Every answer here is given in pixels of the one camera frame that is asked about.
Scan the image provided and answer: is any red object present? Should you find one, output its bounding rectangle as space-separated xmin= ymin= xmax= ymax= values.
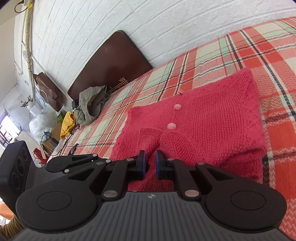
xmin=33 ymin=148 xmax=48 ymax=163

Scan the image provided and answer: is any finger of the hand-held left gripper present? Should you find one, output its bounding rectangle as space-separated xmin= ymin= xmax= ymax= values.
xmin=63 ymin=153 xmax=105 ymax=174

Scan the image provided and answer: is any white plastic bag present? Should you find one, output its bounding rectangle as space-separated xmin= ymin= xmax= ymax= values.
xmin=29 ymin=112 xmax=55 ymax=144

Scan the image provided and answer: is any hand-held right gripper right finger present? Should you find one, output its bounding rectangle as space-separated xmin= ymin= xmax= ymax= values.
xmin=155 ymin=150 xmax=234 ymax=200

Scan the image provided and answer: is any window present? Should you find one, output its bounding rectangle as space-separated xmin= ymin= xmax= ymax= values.
xmin=0 ymin=115 xmax=21 ymax=147

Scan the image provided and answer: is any plaid bed sheet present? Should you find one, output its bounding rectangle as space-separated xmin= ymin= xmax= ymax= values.
xmin=48 ymin=17 xmax=296 ymax=241

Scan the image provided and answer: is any brown paper bag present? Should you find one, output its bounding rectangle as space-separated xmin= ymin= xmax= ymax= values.
xmin=32 ymin=72 xmax=63 ymax=112

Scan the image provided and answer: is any cardboard box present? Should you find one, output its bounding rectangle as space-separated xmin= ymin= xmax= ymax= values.
xmin=49 ymin=120 xmax=63 ymax=141

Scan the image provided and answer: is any red knitted sweater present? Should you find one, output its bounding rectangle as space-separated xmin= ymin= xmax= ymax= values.
xmin=110 ymin=68 xmax=269 ymax=193

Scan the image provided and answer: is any olive grey garment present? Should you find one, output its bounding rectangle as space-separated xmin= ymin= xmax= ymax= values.
xmin=73 ymin=85 xmax=110 ymax=127

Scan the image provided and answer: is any yellow cloth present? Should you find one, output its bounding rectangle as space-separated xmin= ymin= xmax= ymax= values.
xmin=60 ymin=111 xmax=76 ymax=139

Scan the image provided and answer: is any person's left forearm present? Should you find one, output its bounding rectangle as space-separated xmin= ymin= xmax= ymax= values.
xmin=0 ymin=214 xmax=23 ymax=240

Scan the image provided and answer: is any beige wall pipe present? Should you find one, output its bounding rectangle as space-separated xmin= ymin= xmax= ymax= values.
xmin=22 ymin=0 xmax=36 ymax=102

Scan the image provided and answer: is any small plant in white pot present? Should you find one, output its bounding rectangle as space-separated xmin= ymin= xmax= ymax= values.
xmin=21 ymin=96 xmax=35 ymax=111

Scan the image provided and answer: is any brown headboard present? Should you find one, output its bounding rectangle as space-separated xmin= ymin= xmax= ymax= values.
xmin=67 ymin=30 xmax=154 ymax=100

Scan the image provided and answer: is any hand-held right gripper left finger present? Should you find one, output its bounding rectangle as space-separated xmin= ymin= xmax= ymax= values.
xmin=67 ymin=150 xmax=147 ymax=200

